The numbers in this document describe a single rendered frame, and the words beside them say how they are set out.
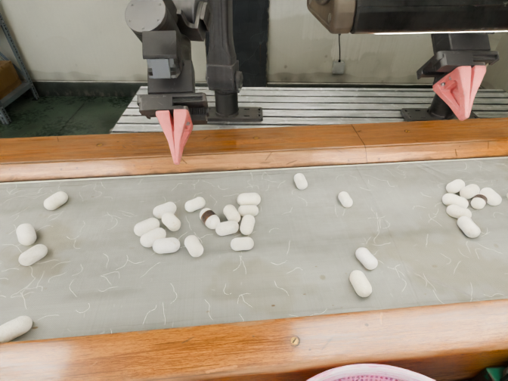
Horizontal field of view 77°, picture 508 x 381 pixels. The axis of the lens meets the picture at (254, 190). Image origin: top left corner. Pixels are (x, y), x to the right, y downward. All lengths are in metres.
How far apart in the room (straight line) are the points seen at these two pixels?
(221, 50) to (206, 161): 0.32
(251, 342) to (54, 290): 0.26
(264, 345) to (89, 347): 0.18
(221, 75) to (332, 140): 0.33
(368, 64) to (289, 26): 0.66
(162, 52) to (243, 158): 0.24
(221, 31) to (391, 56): 2.03
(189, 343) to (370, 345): 0.19
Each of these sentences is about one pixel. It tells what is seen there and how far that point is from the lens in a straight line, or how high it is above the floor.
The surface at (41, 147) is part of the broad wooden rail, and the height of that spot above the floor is 0.76.
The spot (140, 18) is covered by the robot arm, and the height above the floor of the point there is 1.00.
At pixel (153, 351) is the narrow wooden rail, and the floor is 0.76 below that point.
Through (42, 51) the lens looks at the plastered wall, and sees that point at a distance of 2.95.
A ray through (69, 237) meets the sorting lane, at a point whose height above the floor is 0.74.
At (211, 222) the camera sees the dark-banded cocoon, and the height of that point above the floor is 0.76.
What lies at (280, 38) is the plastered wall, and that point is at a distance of 2.50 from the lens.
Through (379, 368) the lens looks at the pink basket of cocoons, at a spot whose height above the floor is 0.77.
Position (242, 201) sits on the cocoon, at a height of 0.76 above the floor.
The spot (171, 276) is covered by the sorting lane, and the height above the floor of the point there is 0.74.
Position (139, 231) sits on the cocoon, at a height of 0.76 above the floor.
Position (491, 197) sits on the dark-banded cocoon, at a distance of 0.65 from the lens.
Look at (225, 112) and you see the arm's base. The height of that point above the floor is 0.70.
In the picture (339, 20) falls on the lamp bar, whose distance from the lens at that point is 0.24.
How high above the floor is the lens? 1.10
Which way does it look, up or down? 41 degrees down
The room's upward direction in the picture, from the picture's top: 1 degrees clockwise
